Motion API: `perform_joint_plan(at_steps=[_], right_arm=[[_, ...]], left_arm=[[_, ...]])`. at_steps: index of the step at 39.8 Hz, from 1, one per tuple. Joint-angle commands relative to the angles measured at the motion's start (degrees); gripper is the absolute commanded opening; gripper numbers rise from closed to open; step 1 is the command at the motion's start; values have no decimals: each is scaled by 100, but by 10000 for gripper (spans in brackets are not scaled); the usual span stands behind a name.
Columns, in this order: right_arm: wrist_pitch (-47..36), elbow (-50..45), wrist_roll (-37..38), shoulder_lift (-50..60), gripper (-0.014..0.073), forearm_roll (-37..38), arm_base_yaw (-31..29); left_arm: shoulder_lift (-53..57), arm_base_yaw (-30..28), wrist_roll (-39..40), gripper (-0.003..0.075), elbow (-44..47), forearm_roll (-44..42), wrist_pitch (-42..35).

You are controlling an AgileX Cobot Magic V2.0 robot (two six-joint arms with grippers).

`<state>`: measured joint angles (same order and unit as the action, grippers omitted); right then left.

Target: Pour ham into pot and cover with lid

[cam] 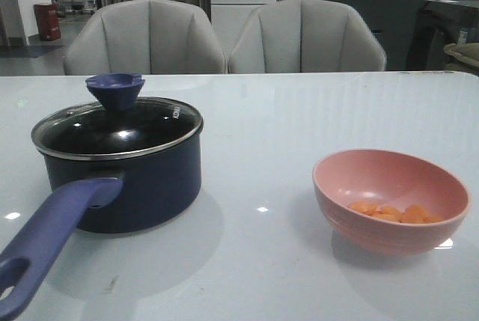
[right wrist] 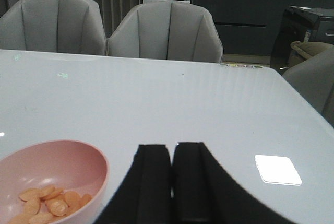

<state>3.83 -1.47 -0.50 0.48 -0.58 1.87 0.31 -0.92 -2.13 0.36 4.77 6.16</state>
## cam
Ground right grey upholstered chair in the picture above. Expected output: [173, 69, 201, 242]
[228, 0, 387, 74]

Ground glass pot lid purple knob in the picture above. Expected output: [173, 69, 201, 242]
[31, 73, 203, 161]

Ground dark blue saucepan purple handle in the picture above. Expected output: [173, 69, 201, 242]
[1, 129, 202, 320]

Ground grey upholstered chair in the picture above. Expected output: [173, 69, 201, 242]
[228, 0, 387, 74]
[64, 0, 226, 76]

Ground beige cushion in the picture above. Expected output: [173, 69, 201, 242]
[443, 43, 479, 76]

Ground red bin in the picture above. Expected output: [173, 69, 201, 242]
[34, 3, 61, 41]

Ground orange ham slices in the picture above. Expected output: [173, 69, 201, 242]
[348, 201, 444, 224]

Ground pink bowl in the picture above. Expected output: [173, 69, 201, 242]
[312, 149, 470, 256]

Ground left grey upholstered chair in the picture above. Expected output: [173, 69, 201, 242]
[64, 0, 226, 76]

